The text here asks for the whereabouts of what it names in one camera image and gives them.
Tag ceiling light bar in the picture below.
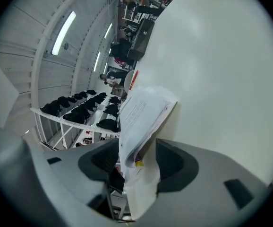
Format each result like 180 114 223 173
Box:
103 22 113 40
51 11 77 56
93 51 101 73

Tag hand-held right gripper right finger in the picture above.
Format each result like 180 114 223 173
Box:
136 138 269 227

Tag black office chair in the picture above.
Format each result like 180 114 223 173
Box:
110 38 134 61

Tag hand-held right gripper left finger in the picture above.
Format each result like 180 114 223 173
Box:
29 138 120 227

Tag white metal shelving rack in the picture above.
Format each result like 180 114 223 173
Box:
30 88 128 151

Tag red pen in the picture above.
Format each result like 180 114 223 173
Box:
128 70 139 91

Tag white booklet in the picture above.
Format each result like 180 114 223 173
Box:
119 85 179 218

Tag black box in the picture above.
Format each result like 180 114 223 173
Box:
126 18 155 61

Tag black garments on rack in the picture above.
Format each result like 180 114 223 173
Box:
40 89 122 133

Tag black-legged grey table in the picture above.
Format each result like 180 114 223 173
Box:
106 167 126 221

